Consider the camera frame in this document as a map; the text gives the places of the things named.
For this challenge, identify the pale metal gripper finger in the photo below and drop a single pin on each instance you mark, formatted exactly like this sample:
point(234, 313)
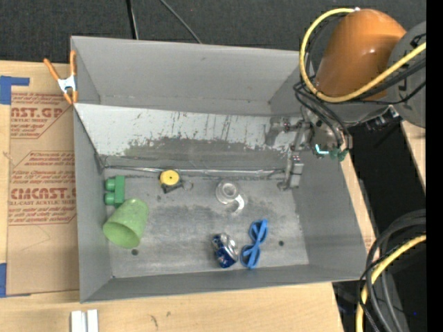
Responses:
point(275, 133)
point(295, 175)

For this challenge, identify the blue sunglasses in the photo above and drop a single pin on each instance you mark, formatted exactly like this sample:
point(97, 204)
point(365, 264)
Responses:
point(257, 232)

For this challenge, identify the grey metal bin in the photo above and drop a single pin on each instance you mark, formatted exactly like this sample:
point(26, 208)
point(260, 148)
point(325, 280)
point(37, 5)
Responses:
point(194, 71)

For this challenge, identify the crushed blue drink can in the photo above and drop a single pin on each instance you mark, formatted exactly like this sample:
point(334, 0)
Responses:
point(225, 251)

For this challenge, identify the yellow and black tape measure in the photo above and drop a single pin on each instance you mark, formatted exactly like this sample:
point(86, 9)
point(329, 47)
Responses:
point(169, 178)

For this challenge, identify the green toy building block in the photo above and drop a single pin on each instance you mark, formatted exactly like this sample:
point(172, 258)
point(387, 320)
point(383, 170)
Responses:
point(117, 190)

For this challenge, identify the light green plastic cup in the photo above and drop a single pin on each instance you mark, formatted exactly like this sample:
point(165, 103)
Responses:
point(128, 221)

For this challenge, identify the brown cardboard board, red print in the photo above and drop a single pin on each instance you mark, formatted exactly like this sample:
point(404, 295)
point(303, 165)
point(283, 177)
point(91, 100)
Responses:
point(38, 247)

